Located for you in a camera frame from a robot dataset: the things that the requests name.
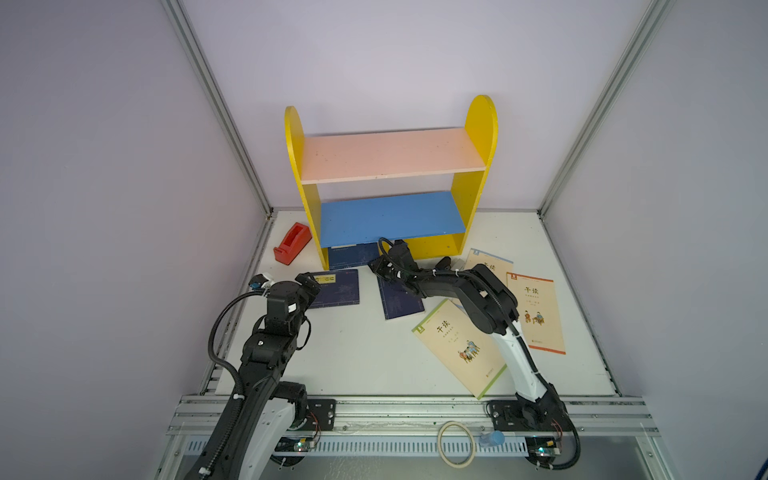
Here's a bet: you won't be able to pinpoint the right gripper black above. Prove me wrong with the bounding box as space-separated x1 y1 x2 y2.
368 256 407 287

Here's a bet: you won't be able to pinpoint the dark purple book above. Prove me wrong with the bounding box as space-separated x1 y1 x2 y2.
310 269 360 309
378 279 424 320

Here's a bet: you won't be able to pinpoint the blue book yellow label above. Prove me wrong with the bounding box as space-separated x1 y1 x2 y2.
328 243 380 270

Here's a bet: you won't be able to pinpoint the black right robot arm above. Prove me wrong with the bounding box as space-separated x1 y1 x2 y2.
369 237 575 431

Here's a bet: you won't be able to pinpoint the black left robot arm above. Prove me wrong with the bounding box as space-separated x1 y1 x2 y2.
184 273 321 479

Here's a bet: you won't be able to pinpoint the blue black stapler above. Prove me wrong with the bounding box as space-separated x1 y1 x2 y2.
433 256 452 271

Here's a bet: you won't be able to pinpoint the red tape dispenser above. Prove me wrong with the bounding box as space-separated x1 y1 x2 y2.
273 222 312 265

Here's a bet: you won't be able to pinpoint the yellow shelf pink blue boards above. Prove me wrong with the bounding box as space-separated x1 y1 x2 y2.
284 95 499 268

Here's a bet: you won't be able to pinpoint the beige book blue edge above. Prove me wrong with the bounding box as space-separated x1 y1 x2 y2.
464 248 514 285

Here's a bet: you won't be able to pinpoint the beige book green edge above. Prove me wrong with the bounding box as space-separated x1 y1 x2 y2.
412 300 506 399

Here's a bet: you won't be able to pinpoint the beige book orange edge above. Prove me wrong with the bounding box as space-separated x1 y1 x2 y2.
506 272 566 355

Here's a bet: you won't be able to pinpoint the left green circuit board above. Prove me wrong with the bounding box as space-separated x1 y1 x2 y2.
286 438 318 453

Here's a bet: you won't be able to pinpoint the green circuit board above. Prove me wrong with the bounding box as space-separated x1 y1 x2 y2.
286 438 318 453
525 437 561 459

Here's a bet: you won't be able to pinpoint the small blue cap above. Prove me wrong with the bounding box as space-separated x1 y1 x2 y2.
477 430 506 448

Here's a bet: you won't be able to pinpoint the right green circuit board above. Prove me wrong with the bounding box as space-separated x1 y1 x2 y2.
525 437 561 459

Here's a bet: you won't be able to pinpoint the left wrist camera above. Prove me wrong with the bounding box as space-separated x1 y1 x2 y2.
248 273 275 291

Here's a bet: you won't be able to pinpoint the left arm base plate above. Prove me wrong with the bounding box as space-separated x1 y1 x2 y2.
289 397 337 433

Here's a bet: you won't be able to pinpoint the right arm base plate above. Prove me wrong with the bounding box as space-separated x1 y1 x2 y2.
485 397 574 432

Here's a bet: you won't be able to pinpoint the beige tape ring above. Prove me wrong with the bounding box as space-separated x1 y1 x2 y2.
436 421 476 470

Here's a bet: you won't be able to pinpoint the aluminium front rail frame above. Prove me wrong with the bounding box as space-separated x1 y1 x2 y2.
152 394 676 480

